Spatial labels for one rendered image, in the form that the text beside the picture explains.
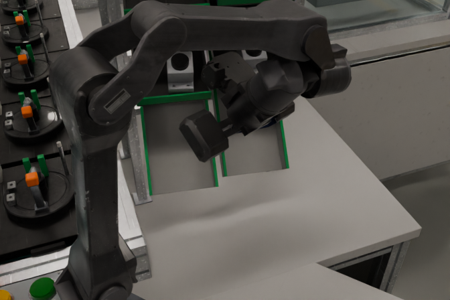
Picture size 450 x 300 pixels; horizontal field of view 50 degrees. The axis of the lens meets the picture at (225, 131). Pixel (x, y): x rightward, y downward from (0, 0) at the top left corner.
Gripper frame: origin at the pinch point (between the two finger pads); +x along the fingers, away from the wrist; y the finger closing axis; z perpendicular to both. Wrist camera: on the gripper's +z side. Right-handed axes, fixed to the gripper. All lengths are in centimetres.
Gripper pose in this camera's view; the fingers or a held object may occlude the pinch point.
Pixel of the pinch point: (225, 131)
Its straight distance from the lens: 72.2
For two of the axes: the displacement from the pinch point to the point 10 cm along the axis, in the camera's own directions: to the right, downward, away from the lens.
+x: -4.7, 4.2, 7.8
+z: -5.4, -8.3, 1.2
